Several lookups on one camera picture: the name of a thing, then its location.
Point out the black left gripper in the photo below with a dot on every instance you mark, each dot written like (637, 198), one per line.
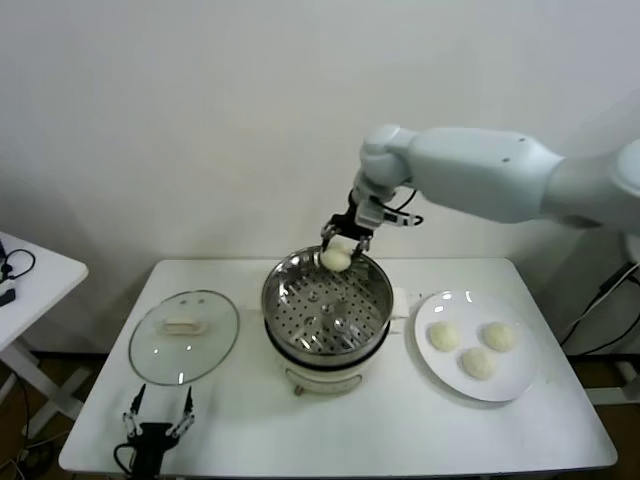
(152, 440)

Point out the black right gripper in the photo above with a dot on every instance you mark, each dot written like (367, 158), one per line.
(347, 225)

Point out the white steamed baozi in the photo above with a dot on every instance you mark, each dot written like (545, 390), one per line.
(444, 336)
(336, 259)
(498, 336)
(478, 362)

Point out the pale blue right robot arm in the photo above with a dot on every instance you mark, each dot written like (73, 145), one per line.
(475, 170)

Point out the stainless steel steamer basket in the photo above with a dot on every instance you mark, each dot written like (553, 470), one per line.
(280, 295)

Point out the white electric cooker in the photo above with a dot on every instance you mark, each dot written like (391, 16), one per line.
(325, 377)

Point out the white folding side table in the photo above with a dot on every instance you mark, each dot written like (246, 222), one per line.
(45, 290)

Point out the small black device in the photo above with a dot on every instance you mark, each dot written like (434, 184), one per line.
(6, 298)

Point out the white round plate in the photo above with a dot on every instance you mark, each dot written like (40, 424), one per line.
(500, 380)

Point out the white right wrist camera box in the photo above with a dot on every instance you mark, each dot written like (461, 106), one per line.
(369, 212)

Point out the white metal floor frame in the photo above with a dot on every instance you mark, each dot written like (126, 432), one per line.
(624, 372)

